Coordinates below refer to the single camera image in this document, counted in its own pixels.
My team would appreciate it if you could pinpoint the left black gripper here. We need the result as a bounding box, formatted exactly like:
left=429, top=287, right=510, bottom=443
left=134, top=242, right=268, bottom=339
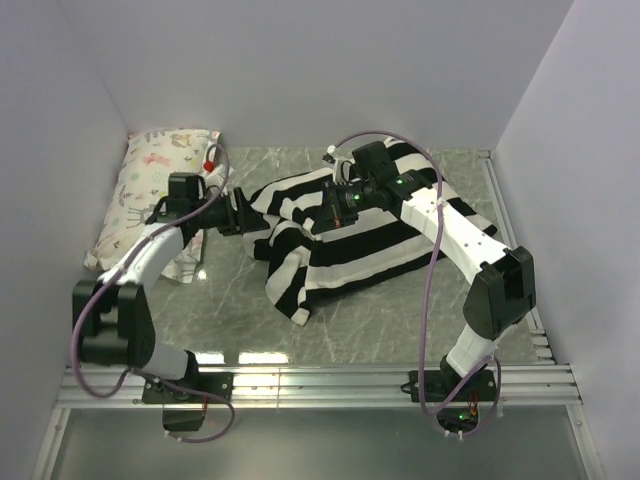
left=192, top=187, right=270, bottom=237

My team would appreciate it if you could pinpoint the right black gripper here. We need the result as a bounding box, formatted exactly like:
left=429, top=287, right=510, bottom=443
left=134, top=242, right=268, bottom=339
left=311, top=179, right=377, bottom=235

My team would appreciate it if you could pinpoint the black white striped pillowcase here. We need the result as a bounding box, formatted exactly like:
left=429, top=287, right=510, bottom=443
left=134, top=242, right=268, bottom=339
left=246, top=140, right=500, bottom=327

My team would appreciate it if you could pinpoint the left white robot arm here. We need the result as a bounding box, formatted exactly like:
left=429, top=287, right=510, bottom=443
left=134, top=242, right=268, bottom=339
left=70, top=166, right=268, bottom=402

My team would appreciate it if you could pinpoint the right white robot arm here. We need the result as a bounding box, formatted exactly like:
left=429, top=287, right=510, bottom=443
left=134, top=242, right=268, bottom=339
left=305, top=138, right=510, bottom=295

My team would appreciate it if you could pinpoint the floral patterned pillow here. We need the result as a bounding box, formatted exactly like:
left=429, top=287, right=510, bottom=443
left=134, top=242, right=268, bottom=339
left=84, top=128, right=220, bottom=271

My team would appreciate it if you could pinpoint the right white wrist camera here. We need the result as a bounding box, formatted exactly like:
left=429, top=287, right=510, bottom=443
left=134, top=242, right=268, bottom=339
left=322, top=145, right=355, bottom=185

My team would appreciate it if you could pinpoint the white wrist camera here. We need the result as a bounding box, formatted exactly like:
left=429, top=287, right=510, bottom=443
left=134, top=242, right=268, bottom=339
left=322, top=145, right=355, bottom=185
left=203, top=160, right=230, bottom=190

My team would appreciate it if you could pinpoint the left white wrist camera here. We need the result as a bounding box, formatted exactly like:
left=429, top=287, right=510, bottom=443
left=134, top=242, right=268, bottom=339
left=203, top=160, right=230, bottom=190

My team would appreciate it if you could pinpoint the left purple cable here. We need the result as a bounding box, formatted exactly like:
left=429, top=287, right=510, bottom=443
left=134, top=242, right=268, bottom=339
left=71, top=143, right=236, bottom=444

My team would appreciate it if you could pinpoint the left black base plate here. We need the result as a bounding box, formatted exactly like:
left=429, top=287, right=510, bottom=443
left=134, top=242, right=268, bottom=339
left=141, top=372, right=234, bottom=405

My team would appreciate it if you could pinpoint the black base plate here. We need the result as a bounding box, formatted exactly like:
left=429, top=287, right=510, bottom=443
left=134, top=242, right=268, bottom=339
left=141, top=372, right=234, bottom=405
left=400, top=370, right=497, bottom=403

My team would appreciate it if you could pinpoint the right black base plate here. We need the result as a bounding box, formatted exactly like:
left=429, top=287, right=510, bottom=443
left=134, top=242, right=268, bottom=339
left=400, top=370, right=497, bottom=403

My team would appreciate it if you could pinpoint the aluminium mounting rail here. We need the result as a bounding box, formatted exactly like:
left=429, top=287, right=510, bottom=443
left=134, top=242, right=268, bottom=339
left=32, top=363, right=605, bottom=479

